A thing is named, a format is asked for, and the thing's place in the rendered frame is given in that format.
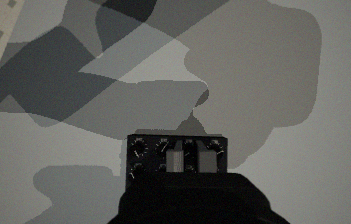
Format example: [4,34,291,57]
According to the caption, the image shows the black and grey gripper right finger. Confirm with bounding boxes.
[194,140,217,173]

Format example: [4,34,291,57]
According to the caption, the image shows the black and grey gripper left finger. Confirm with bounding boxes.
[166,140,185,172]

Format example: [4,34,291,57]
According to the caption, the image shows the black knob box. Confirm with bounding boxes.
[125,134,228,191]

